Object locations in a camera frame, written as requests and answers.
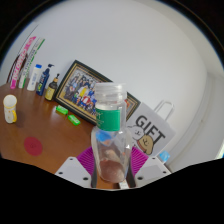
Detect blue detergent bottle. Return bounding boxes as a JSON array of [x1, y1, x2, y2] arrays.
[[158, 150, 171, 164]]

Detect dark blue pump bottle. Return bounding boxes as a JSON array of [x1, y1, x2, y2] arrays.
[[35, 63, 55, 97]]

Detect white bottle with blue cap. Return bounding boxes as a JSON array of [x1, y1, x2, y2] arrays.
[[26, 63, 43, 92]]

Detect tall pink tube box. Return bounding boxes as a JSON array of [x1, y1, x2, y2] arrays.
[[9, 35, 38, 90]]

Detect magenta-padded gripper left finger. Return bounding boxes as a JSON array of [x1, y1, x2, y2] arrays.
[[54, 146, 98, 188]]

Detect white mug with yellow handle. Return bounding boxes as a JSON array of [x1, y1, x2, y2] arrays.
[[2, 94, 18, 125]]

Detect white paper gift bag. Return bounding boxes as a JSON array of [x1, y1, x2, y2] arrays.
[[125, 99, 177, 158]]

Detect framed group photo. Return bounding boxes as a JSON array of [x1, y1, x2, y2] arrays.
[[54, 59, 142, 126]]

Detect clear green-labelled drink bottle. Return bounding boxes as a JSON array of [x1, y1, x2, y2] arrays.
[[90, 82, 134, 184]]

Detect amber bottle with black cap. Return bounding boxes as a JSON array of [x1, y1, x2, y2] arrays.
[[44, 73, 61, 102]]

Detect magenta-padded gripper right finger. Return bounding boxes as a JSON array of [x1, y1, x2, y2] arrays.
[[128, 146, 172, 188]]

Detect flat round red coaster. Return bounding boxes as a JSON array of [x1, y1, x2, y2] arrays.
[[23, 136, 44, 157]]

